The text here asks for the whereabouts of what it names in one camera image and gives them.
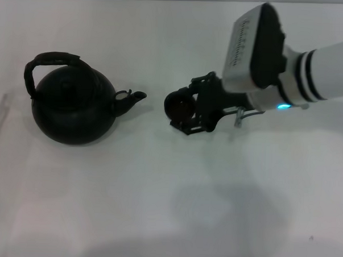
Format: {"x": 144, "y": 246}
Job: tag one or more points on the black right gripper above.
{"x": 215, "y": 103}

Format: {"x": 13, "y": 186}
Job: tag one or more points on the small dark teacup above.
{"x": 179, "y": 108}

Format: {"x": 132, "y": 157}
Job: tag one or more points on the black round teapot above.
{"x": 72, "y": 118}

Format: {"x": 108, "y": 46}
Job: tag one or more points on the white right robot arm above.
{"x": 327, "y": 70}

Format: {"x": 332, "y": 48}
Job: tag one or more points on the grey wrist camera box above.
{"x": 243, "y": 52}

